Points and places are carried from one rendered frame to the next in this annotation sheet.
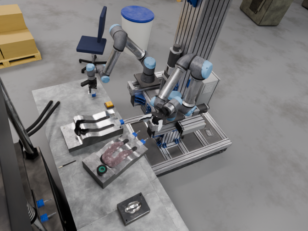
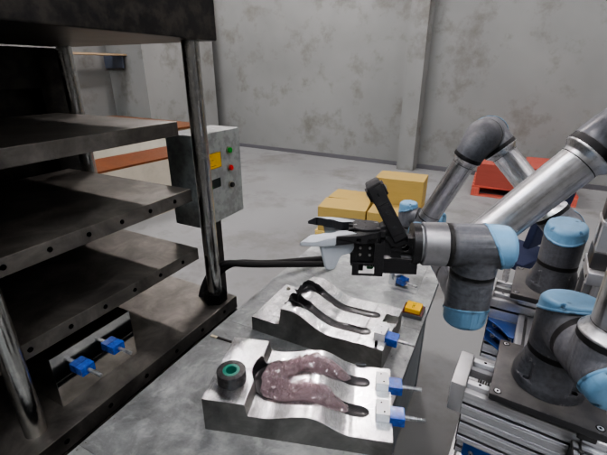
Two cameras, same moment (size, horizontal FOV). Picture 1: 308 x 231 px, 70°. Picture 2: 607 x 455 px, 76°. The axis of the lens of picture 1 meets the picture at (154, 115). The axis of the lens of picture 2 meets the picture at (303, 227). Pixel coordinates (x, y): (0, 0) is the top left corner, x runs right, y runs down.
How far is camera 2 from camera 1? 115 cm
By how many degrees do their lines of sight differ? 58
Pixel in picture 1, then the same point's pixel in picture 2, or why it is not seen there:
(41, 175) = (183, 329)
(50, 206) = (127, 374)
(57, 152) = (238, 317)
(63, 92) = not seen: hidden behind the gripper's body
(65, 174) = (201, 351)
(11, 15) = (406, 182)
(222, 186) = not seen: outside the picture
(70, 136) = (279, 303)
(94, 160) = (249, 351)
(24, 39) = not seen: hidden behind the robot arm
